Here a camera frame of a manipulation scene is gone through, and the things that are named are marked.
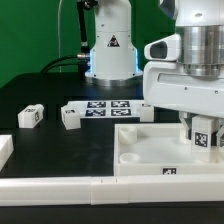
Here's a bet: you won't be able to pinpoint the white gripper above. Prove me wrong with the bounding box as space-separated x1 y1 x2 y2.
143 61 224 147

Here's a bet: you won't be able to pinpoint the white square table top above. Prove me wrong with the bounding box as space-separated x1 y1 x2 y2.
113 123 224 176

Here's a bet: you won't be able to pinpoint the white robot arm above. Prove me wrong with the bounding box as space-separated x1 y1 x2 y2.
80 0 224 147

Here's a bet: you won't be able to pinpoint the white fiducial marker sheet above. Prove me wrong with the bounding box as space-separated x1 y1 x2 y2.
68 100 143 118

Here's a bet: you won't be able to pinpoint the white left fence block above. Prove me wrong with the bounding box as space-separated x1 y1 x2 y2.
0 135 14 171

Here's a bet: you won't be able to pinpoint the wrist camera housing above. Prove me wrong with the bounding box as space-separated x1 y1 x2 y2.
144 34 181 62

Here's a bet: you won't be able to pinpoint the white front fence rail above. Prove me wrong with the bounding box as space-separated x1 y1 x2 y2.
0 174 224 206

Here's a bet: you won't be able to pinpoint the black cables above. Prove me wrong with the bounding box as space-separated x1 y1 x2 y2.
39 0 99 74

